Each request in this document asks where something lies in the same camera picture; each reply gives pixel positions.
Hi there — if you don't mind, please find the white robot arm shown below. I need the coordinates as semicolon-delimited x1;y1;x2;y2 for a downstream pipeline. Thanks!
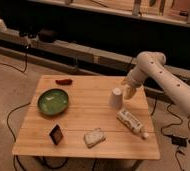
122;51;190;171

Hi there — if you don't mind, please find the green bowl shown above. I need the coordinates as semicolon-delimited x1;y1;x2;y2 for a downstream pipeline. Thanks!
37;88;69;116

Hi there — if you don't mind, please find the wooden table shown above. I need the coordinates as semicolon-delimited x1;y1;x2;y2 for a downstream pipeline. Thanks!
12;75;160;160

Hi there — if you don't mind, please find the white plastic bottle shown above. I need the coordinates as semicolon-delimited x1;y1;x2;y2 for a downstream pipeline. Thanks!
117;109;149;139

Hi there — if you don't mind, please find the red chili pepper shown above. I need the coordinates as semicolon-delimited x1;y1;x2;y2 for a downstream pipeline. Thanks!
55;79;72;85

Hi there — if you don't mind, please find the black cables right floor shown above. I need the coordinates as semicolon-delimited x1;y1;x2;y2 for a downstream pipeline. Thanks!
150;96;190;171

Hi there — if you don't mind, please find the black floor cable left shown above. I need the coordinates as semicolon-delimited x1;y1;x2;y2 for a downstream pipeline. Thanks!
0;44;69;171

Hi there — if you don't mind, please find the dark red eraser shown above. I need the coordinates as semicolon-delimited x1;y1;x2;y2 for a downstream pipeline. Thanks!
49;125;63;145

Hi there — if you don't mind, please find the black device on ledge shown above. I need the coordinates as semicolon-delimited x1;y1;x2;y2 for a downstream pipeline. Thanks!
38;29;56;43

